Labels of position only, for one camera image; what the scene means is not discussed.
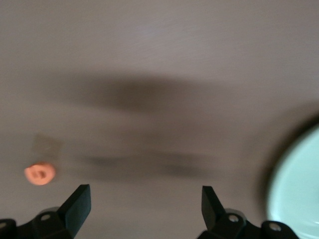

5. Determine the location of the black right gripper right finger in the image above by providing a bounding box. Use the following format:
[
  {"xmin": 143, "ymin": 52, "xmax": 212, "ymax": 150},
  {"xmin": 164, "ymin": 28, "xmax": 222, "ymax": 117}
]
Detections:
[{"xmin": 196, "ymin": 185, "xmax": 262, "ymax": 239}]

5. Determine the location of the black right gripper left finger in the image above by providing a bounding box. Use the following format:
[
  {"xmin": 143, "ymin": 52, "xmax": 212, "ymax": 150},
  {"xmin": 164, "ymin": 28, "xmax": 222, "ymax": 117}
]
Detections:
[{"xmin": 32, "ymin": 184, "xmax": 92, "ymax": 239}]

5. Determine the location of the orange letter e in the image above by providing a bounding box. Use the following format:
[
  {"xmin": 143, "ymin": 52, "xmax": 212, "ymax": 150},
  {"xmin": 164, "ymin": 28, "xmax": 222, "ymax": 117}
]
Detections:
[{"xmin": 24, "ymin": 161, "xmax": 56, "ymax": 186}]

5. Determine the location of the green plate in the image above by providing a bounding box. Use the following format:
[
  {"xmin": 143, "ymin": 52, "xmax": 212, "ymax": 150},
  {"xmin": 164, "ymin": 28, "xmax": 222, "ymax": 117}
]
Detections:
[{"xmin": 265, "ymin": 121, "xmax": 319, "ymax": 239}]

